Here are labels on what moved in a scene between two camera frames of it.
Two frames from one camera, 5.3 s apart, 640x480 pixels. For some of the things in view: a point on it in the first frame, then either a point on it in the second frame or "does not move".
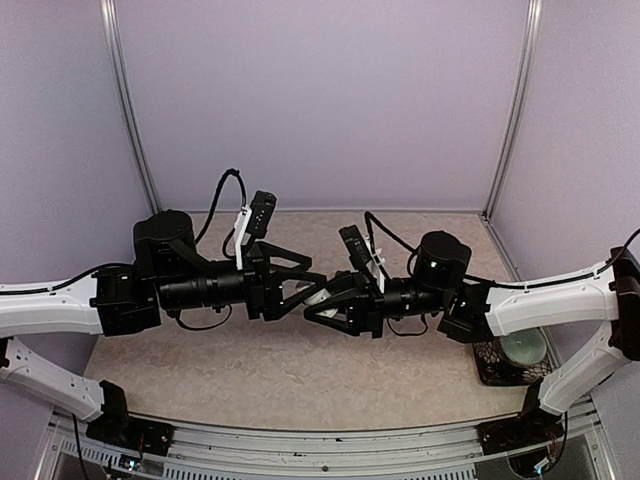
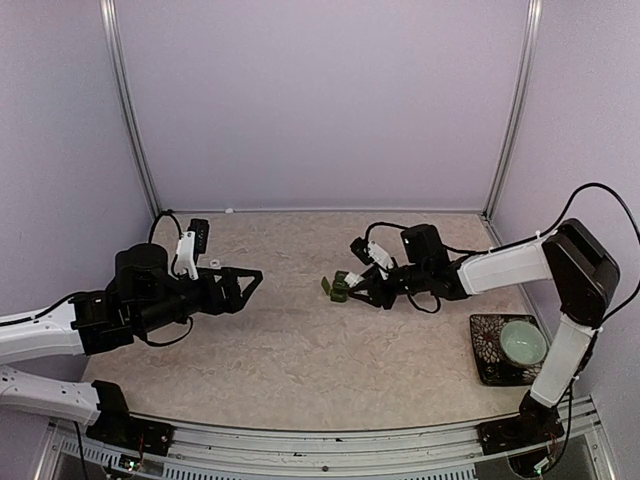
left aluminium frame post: [109, 16] does not move
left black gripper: [265, 298] to [232, 301]
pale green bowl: [526, 347] does not move
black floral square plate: [495, 369] does not move
